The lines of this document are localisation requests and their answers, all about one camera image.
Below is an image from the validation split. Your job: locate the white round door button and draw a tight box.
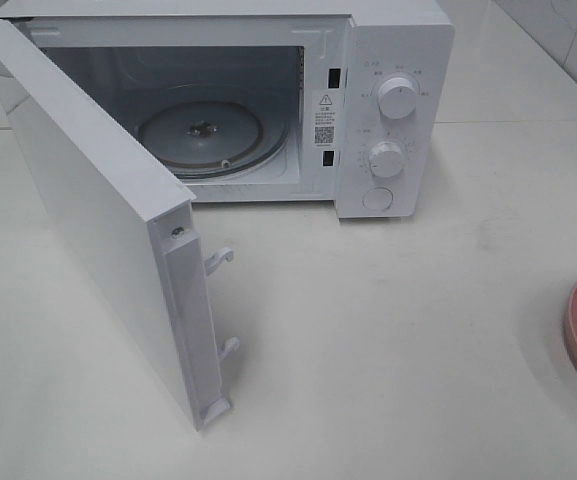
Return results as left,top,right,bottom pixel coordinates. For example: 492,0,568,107
362,187,394,212

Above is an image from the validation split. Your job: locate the white microwave knob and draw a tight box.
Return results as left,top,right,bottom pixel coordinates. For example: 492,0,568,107
376,73,419,120
369,142,406,179

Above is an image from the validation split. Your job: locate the white microwave door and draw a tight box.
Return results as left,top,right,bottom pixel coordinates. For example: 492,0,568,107
0,20,239,429

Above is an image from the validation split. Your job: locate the glass microwave turntable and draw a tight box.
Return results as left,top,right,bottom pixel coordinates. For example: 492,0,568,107
137,100,289,179

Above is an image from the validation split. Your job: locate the white warning label sticker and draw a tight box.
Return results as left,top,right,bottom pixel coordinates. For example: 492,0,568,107
311,89,343,148

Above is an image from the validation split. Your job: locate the white microwave oven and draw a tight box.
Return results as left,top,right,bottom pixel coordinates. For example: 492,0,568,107
0,1,454,218

